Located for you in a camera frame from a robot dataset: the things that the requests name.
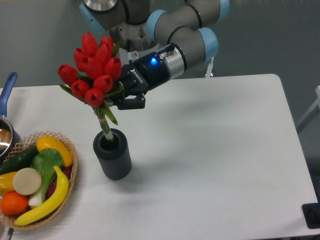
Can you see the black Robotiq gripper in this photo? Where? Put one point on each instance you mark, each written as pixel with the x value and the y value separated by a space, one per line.
pixel 139 77

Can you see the red tulip bouquet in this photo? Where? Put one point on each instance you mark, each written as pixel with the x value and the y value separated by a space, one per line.
pixel 95 78

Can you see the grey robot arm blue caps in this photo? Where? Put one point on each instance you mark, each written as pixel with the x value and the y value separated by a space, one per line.
pixel 183 35

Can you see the dark grey ribbed vase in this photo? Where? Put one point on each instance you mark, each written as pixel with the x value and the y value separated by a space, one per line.
pixel 113 155

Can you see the purple red vegetable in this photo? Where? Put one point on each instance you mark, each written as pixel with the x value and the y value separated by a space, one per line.
pixel 68 172

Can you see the green bok choy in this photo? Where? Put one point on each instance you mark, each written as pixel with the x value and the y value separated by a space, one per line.
pixel 44 163

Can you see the yellow banana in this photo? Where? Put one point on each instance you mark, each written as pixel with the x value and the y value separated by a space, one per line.
pixel 51 204

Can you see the woven wicker basket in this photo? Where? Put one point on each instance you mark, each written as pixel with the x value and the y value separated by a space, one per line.
pixel 25 143

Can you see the green cucumber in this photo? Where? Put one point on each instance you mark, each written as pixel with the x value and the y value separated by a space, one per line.
pixel 19 161

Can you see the beige round disc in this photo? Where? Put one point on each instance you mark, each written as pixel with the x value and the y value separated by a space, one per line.
pixel 26 181

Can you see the yellow pepper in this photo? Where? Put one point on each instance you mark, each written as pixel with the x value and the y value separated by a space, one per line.
pixel 6 183

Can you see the orange fruit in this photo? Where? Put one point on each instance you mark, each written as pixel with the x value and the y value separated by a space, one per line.
pixel 14 203

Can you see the black box at table edge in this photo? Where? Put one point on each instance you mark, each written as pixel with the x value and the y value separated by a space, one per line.
pixel 311 212

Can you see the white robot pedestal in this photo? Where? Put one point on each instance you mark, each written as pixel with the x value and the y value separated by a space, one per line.
pixel 136 42

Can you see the blue handled saucepan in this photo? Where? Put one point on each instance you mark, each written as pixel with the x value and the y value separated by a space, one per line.
pixel 8 136

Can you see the white frame at right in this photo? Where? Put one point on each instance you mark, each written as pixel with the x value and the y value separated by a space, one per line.
pixel 310 113

